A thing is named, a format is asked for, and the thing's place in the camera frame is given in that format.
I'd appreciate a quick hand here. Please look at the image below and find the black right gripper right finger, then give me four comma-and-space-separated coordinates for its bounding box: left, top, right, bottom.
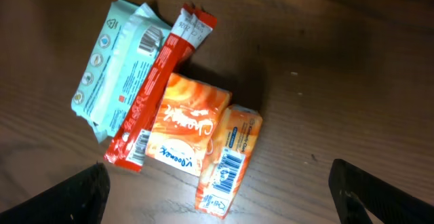
328, 159, 433, 224

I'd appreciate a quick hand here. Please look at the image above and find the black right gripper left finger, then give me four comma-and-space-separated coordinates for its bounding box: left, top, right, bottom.
1, 163, 111, 224

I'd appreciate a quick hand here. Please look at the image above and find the red stick sachet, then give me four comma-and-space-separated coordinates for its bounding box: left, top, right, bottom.
104, 3, 217, 172

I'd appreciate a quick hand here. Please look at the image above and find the orange tissue pack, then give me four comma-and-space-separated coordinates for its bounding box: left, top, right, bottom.
195, 105, 262, 219
146, 73, 231, 176

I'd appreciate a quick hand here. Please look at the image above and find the teal wet wipes pack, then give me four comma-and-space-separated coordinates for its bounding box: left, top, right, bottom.
71, 0, 171, 142

